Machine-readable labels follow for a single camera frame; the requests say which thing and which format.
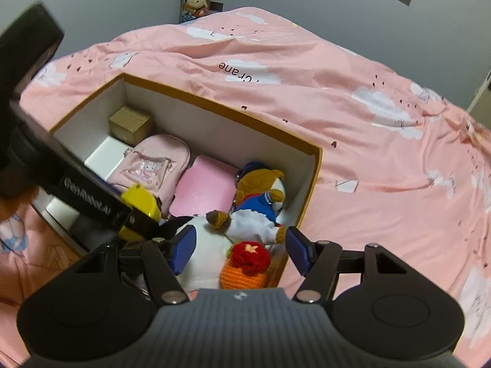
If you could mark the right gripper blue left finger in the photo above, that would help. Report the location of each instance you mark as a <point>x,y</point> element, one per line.
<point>181,248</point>

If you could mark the crochet red flower orange pot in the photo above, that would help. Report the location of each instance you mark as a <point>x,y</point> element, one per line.
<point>246,266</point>

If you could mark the pink mini backpack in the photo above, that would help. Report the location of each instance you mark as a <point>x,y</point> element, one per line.
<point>156,164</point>

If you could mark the orange cardboard storage box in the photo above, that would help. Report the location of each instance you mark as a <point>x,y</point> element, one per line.
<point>208,128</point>

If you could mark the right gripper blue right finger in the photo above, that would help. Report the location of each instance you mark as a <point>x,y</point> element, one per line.
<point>300,249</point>

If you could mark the duck plush toy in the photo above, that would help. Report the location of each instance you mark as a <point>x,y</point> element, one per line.
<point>259,199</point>

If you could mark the small brown cardboard box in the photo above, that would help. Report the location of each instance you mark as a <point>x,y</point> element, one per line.
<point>130,125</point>

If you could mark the pink cloud-print duvet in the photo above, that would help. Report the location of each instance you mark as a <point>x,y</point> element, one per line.
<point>401,165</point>

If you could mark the yellow toy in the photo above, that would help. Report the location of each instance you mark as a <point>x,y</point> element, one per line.
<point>144,219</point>

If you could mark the pink pouch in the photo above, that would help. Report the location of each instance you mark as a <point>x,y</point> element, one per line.
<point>207,185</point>

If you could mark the white rectangular box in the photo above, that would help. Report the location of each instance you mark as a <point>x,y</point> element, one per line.
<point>103,161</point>

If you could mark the white plush toy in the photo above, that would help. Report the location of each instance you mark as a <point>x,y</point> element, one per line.
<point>209,257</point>

